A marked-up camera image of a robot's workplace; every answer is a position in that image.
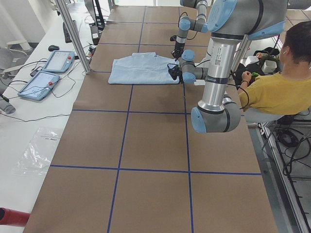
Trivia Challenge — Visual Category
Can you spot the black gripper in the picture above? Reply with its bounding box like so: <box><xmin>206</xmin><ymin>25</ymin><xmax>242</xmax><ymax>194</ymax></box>
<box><xmin>177</xmin><ymin>68</ymin><xmax>183</xmax><ymax>84</ymax></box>
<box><xmin>171</xmin><ymin>41</ymin><xmax>185</xmax><ymax>60</ymax></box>

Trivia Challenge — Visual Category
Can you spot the person in yellow shirt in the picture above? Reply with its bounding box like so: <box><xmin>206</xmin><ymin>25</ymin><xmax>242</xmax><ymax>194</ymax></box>
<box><xmin>238</xmin><ymin>21</ymin><xmax>311</xmax><ymax>115</ymax></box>

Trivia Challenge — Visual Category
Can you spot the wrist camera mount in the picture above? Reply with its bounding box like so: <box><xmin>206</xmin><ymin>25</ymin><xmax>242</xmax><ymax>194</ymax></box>
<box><xmin>170</xmin><ymin>35</ymin><xmax>177</xmax><ymax>42</ymax></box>
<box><xmin>167</xmin><ymin>63</ymin><xmax>180</xmax><ymax>80</ymax></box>

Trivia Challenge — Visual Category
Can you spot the black keyboard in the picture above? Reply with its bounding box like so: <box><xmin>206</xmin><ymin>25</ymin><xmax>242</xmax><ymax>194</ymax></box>
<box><xmin>62</xmin><ymin>19</ymin><xmax>78</xmax><ymax>44</ymax></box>

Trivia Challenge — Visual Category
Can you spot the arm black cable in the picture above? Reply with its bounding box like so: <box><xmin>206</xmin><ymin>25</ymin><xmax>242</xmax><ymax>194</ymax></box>
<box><xmin>178</xmin><ymin>11</ymin><xmax>199</xmax><ymax>41</ymax></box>
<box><xmin>167</xmin><ymin>59</ymin><xmax>212</xmax><ymax>72</ymax></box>

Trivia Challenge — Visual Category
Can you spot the clear plastic bag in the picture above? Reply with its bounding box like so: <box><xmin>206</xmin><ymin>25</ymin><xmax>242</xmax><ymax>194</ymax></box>
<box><xmin>12</xmin><ymin>127</ymin><xmax>63</xmax><ymax>176</ymax></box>

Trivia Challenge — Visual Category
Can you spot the red cylinder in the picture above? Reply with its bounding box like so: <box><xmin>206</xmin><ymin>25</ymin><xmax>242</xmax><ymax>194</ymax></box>
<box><xmin>0</xmin><ymin>207</ymin><xmax>30</xmax><ymax>227</ymax></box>

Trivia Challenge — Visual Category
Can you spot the light blue button-up shirt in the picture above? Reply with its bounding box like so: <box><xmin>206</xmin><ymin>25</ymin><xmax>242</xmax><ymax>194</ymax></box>
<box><xmin>108</xmin><ymin>52</ymin><xmax>179</xmax><ymax>84</ymax></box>

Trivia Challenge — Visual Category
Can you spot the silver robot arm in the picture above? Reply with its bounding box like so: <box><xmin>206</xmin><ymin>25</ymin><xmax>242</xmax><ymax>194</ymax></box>
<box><xmin>172</xmin><ymin>0</ymin><xmax>288</xmax><ymax>133</ymax></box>
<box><xmin>170</xmin><ymin>0</ymin><xmax>208</xmax><ymax>60</ymax></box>

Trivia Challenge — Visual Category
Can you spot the blue teach pendant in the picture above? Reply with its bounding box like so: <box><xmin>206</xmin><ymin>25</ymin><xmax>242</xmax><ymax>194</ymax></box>
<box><xmin>18</xmin><ymin>71</ymin><xmax>60</xmax><ymax>101</ymax></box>
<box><xmin>42</xmin><ymin>50</ymin><xmax>75</xmax><ymax>73</ymax></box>

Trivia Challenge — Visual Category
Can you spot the black computer mouse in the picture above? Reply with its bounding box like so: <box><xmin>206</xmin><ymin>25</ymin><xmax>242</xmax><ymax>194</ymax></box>
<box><xmin>48</xmin><ymin>45</ymin><xmax>60</xmax><ymax>51</ymax></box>

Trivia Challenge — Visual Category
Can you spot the lower blue teach pendant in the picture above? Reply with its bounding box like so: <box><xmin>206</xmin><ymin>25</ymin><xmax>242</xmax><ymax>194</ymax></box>
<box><xmin>18</xmin><ymin>71</ymin><xmax>60</xmax><ymax>101</ymax></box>

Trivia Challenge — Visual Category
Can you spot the aluminium frame post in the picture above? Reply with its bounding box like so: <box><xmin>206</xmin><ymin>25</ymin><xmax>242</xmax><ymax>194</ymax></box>
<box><xmin>55</xmin><ymin>0</ymin><xmax>90</xmax><ymax>74</ymax></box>

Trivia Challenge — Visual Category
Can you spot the upper blue teach pendant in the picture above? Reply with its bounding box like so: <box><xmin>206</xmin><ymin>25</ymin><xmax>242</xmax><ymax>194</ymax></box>
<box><xmin>42</xmin><ymin>50</ymin><xmax>75</xmax><ymax>73</ymax></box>

